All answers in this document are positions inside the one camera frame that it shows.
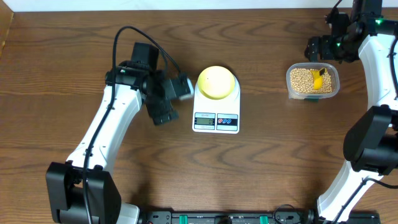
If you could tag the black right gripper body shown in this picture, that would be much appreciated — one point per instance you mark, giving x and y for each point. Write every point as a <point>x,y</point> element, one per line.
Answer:
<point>337,48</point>

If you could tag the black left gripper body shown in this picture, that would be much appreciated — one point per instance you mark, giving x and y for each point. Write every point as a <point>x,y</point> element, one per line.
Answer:
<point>157,104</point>

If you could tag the yellow plastic scoop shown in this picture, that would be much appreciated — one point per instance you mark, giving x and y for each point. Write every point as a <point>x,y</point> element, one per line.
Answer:
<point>317,78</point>

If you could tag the yellow plastic bowl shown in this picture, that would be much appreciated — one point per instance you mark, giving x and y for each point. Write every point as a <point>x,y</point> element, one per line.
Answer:
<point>216,82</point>

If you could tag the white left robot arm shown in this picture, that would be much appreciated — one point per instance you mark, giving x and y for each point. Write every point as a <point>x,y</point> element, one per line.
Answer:
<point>82,189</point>

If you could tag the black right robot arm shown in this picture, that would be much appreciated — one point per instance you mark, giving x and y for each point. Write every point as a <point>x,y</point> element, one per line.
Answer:
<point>370,153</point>

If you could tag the white digital kitchen scale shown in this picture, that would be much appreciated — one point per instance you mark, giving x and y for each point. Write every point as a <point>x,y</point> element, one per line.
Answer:
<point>217,116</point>

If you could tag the clear plastic container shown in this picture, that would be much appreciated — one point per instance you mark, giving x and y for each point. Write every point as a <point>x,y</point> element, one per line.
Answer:
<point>335,81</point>

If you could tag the soybeans pile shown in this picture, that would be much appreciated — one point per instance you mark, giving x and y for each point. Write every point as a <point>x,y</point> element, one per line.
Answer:
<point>302,81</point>

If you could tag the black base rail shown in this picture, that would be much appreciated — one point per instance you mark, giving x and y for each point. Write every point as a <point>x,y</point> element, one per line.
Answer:
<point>167,217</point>

